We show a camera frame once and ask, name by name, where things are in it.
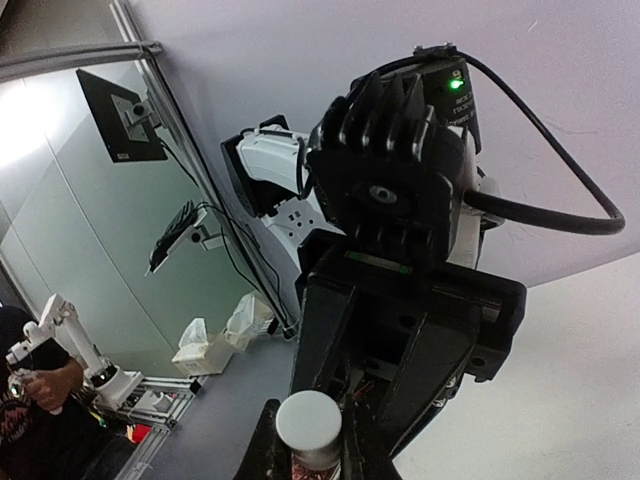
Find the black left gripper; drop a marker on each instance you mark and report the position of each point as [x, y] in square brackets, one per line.
[391, 162]

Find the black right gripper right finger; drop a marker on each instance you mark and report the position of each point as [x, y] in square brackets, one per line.
[363, 453]

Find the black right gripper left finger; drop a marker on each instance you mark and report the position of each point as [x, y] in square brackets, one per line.
[266, 457]

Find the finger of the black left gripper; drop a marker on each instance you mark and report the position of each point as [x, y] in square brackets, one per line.
[435, 353]

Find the white nail polish cap brush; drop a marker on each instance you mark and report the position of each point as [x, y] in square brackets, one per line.
[310, 420]

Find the nail polish bottle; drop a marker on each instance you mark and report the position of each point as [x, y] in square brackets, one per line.
[307, 467]

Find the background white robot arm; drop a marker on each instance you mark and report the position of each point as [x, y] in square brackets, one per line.
[22, 334]

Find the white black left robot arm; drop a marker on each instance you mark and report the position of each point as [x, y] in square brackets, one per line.
[268, 168]

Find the white tissue box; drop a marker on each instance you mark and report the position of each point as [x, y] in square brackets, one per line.
[200, 353]

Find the person in black shirt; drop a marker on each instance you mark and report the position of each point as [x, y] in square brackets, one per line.
[47, 434]

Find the black wall monitor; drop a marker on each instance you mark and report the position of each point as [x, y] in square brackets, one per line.
[126, 123]

